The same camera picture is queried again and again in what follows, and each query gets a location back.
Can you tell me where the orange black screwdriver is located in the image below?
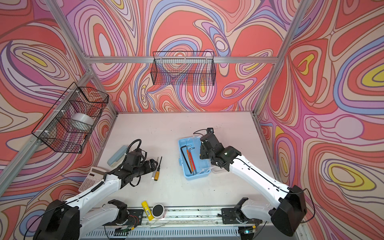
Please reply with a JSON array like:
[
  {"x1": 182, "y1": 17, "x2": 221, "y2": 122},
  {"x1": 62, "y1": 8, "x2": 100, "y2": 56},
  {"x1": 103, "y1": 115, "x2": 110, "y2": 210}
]
[{"x1": 154, "y1": 157, "x2": 163, "y2": 181}]

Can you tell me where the orange handled hex key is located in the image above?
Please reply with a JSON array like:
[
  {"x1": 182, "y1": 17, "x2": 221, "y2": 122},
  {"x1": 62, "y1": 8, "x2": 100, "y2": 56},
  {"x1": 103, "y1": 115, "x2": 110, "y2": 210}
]
[{"x1": 187, "y1": 146, "x2": 197, "y2": 175}]

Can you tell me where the light blue plastic tool box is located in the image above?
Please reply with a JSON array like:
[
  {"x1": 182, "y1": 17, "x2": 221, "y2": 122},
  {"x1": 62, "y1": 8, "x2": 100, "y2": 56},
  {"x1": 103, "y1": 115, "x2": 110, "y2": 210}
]
[{"x1": 178, "y1": 137, "x2": 212, "y2": 181}]

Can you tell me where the black large hex key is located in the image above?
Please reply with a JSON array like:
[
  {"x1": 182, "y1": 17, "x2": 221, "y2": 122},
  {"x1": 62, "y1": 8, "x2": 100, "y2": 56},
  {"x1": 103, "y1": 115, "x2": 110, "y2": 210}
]
[{"x1": 180, "y1": 145, "x2": 192, "y2": 174}]

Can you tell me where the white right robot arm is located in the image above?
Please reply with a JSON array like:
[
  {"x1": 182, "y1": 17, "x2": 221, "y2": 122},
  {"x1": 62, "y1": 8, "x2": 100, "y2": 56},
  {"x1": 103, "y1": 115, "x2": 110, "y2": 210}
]
[{"x1": 200, "y1": 133, "x2": 307, "y2": 237}]

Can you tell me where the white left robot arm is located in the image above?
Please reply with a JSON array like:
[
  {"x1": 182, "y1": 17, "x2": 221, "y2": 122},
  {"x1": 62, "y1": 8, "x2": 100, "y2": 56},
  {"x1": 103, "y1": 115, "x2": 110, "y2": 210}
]
[{"x1": 33, "y1": 149, "x2": 158, "y2": 240}]

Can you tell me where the light blue stapler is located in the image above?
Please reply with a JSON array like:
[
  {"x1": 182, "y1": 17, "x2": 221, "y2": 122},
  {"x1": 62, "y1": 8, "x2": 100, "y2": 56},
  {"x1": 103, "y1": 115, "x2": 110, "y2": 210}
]
[{"x1": 107, "y1": 145, "x2": 128, "y2": 168}]

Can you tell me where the white calculator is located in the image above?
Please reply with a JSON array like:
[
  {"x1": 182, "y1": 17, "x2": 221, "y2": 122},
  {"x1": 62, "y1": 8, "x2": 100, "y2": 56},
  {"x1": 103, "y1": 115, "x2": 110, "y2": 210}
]
[{"x1": 79, "y1": 167, "x2": 107, "y2": 193}]

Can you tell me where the black white tape roll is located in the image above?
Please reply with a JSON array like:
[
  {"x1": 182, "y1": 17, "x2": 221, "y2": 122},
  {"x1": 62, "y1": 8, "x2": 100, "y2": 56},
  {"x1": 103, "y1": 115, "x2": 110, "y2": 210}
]
[{"x1": 152, "y1": 204, "x2": 166, "y2": 220}]

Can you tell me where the yellow glue stick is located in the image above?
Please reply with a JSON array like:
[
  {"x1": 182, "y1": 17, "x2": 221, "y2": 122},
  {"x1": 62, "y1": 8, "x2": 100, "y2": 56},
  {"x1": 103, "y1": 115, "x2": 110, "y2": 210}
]
[{"x1": 141, "y1": 201, "x2": 154, "y2": 221}]

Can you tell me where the grey duct tape roll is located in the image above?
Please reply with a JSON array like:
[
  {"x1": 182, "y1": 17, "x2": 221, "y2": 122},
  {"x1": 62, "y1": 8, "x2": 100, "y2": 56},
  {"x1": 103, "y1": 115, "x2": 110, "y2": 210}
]
[{"x1": 71, "y1": 113, "x2": 95, "y2": 129}]

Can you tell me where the aluminium mounting rail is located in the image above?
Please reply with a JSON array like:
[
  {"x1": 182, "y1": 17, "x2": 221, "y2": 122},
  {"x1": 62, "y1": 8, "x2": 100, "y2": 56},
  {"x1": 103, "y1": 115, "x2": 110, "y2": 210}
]
[{"x1": 80, "y1": 206, "x2": 289, "y2": 240}]

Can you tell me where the black wire basket left wall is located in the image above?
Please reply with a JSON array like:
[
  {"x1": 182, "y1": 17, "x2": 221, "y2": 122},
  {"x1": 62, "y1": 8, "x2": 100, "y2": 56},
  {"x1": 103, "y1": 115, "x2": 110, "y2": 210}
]
[{"x1": 32, "y1": 83, "x2": 109, "y2": 154}]

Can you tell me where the black wire basket wall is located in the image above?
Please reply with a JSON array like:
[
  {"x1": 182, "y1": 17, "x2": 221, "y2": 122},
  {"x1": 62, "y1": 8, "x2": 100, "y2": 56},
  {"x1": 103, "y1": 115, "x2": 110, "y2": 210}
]
[
  {"x1": 32, "y1": 83, "x2": 109, "y2": 154},
  {"x1": 151, "y1": 51, "x2": 216, "y2": 87}
]

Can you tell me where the black wire basket back wall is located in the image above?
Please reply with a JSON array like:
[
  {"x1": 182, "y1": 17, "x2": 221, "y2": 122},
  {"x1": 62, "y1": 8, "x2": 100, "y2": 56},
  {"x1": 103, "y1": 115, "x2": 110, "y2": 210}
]
[{"x1": 151, "y1": 51, "x2": 216, "y2": 87}]

